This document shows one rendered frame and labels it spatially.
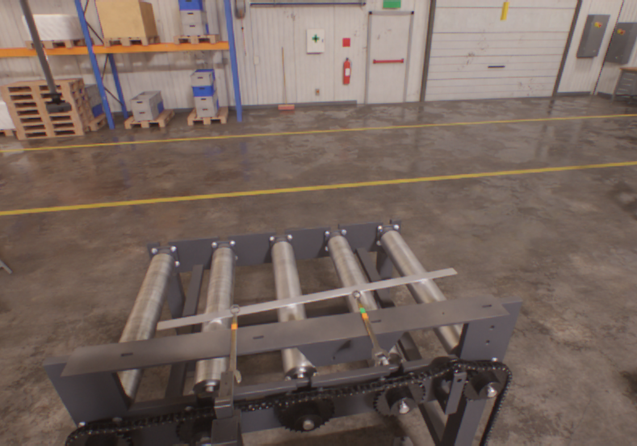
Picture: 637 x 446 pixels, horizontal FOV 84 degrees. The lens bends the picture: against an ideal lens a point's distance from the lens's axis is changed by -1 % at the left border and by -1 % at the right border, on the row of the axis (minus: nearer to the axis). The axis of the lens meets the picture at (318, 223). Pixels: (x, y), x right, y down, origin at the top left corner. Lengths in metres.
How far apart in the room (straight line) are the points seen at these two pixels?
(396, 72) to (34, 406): 9.65
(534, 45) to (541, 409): 10.71
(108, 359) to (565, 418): 2.27
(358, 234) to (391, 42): 8.60
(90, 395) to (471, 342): 1.12
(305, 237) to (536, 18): 10.88
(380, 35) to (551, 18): 4.70
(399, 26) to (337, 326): 9.66
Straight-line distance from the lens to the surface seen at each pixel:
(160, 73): 10.04
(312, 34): 9.70
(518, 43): 12.01
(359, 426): 2.23
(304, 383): 1.24
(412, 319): 1.07
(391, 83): 10.43
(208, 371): 1.31
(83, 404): 1.27
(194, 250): 1.99
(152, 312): 1.62
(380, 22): 10.20
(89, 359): 1.12
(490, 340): 1.32
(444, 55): 10.91
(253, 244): 1.95
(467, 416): 1.56
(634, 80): 12.28
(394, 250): 1.85
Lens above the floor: 1.89
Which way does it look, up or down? 29 degrees down
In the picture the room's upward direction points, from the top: 1 degrees counter-clockwise
